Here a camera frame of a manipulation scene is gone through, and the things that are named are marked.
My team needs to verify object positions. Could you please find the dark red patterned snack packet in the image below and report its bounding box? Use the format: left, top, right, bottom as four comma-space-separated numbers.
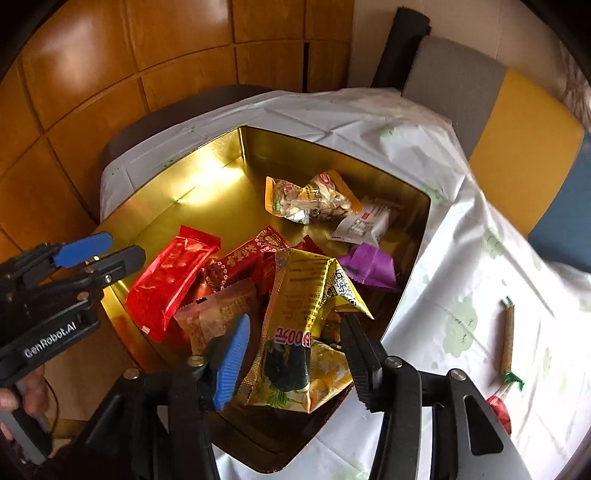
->
205, 226, 291, 296

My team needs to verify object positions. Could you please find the long brown snack stick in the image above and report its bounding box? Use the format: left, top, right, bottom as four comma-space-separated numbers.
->
500, 295, 525, 388

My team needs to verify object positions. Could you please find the blue seat cushion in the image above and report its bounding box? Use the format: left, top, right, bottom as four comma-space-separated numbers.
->
526, 138, 591, 273

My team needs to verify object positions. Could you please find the gold tin box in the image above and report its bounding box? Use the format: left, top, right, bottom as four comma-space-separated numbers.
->
95, 124, 432, 474

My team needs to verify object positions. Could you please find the purple snack packet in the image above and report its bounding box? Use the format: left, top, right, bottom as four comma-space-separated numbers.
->
337, 242, 399, 291

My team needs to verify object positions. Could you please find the person's left hand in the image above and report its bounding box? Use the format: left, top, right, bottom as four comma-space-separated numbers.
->
0, 362, 51, 441

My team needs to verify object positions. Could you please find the white snack packet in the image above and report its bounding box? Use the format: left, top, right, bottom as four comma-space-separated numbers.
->
328, 196, 400, 245

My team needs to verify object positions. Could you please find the orange-edged clear nut packet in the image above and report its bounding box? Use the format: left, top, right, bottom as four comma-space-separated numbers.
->
295, 170, 365, 222
264, 175, 324, 225

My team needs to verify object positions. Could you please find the beige curtain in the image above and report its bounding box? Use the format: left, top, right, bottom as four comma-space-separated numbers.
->
554, 46, 591, 125

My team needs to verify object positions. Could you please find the round red wrapped snack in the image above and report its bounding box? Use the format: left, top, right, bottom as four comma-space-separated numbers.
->
485, 388, 513, 435

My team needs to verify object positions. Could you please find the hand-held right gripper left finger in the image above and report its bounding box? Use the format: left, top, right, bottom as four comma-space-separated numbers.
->
69, 314, 252, 480

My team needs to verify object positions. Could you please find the black chair back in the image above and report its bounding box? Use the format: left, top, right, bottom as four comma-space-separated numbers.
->
372, 7, 432, 88

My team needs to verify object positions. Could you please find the small red zigzag-edged packet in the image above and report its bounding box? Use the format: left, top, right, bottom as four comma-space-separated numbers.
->
295, 234, 326, 254

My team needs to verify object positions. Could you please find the grey seat cushion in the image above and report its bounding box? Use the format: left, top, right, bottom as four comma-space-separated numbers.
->
402, 36, 509, 160

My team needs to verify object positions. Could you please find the shiny red snack packet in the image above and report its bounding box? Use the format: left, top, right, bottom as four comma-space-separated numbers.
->
126, 224, 221, 343

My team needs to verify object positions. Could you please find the large yellow snack packet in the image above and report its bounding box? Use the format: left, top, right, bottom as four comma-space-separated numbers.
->
242, 247, 375, 414

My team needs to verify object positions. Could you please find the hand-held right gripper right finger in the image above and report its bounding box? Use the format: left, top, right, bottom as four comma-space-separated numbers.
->
341, 314, 532, 480

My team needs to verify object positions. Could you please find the yellow seat cushion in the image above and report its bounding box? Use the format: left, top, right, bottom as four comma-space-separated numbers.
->
468, 69, 585, 236

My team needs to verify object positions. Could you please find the brown orange snack packet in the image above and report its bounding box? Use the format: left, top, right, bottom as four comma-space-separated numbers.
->
174, 277, 259, 356

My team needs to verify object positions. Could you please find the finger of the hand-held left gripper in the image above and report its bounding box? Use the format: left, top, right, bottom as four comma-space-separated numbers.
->
69, 244, 147, 296
46, 232, 114, 273

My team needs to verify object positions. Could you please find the white green-print tablecloth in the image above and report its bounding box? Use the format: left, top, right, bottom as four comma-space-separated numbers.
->
99, 88, 591, 480

